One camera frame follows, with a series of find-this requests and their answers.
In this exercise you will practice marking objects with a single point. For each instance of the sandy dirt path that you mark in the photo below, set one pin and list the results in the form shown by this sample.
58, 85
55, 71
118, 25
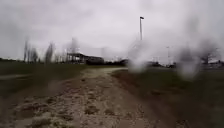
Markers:
100, 100

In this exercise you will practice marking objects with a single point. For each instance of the row of bare trees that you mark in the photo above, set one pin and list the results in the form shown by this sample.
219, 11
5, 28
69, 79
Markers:
36, 53

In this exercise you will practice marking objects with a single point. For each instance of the grass field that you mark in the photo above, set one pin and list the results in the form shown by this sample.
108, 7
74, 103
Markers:
36, 75

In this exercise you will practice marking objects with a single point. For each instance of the bare tree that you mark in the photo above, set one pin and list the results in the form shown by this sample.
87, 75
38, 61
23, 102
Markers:
206, 53

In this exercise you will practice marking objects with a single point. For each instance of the dark low building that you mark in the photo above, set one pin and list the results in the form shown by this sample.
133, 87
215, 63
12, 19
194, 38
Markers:
83, 59

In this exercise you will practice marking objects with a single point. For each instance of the grass verge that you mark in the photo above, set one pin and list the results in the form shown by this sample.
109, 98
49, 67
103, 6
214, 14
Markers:
180, 96

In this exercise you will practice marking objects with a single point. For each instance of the tall grey lamp post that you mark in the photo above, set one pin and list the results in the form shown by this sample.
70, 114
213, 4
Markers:
141, 28

